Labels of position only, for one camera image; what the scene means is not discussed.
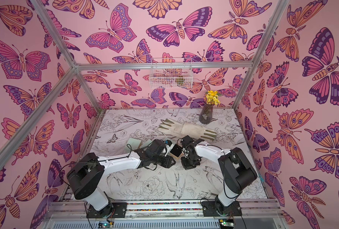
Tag mint jewelry box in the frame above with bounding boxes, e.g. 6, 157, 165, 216
170, 144, 182, 158
141, 140, 152, 148
127, 138, 142, 150

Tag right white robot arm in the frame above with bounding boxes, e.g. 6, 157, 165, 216
181, 135, 257, 215

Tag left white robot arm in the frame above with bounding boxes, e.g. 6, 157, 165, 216
66, 139, 176, 217

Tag white work glove right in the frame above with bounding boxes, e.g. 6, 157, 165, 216
181, 124, 217, 142

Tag white work glove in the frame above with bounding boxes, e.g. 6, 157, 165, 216
158, 119, 185, 138
181, 124, 217, 142

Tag white work glove left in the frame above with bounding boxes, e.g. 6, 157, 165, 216
158, 119, 185, 138

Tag dark glass vase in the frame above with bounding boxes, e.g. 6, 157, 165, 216
199, 104, 214, 125

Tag yellow flowers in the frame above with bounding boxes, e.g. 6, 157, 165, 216
204, 90, 220, 106

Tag white wire basket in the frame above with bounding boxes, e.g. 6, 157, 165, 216
148, 57, 193, 89

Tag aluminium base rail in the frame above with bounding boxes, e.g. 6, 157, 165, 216
41, 198, 288, 229

